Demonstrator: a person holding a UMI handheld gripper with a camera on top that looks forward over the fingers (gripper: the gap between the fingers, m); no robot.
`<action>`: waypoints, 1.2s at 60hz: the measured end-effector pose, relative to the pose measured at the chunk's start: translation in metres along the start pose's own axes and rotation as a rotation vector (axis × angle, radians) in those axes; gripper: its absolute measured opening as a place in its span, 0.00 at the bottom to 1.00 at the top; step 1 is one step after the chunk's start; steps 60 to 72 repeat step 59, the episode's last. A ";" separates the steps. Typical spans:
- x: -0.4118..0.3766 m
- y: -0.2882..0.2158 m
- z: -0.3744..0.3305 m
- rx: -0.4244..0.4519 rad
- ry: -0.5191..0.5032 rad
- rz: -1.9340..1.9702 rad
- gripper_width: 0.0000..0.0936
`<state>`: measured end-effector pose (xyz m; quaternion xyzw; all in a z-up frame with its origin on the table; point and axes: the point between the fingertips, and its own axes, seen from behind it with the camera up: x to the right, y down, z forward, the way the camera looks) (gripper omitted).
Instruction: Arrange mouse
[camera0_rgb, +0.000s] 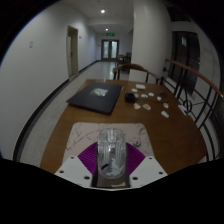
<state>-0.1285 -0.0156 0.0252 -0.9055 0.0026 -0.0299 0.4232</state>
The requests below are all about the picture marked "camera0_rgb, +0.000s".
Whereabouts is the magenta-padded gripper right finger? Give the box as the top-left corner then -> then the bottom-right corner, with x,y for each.
125,143 -> 169,188

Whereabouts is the small black box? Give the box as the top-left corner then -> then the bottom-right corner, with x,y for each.
124,92 -> 136,103

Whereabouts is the glazed double door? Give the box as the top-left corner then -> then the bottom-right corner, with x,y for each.
101,39 -> 120,61

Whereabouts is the black closed laptop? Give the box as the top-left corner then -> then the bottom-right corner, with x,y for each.
66,81 -> 124,115

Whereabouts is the wooden armchair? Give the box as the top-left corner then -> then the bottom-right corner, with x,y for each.
116,53 -> 132,66
112,63 -> 162,84

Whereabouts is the black railing with wooden handrail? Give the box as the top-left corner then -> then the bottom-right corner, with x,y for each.
163,58 -> 224,163

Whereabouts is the side door in wall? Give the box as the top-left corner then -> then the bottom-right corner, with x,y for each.
66,25 -> 80,78

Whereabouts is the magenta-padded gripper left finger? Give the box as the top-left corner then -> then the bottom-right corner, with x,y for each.
54,142 -> 100,188

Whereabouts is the white card with black pen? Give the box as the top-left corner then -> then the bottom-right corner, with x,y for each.
178,104 -> 188,116

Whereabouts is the translucent white computer mouse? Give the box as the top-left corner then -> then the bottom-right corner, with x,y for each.
96,128 -> 128,181

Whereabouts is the dark framed window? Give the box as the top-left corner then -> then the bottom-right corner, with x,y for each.
171,31 -> 201,94

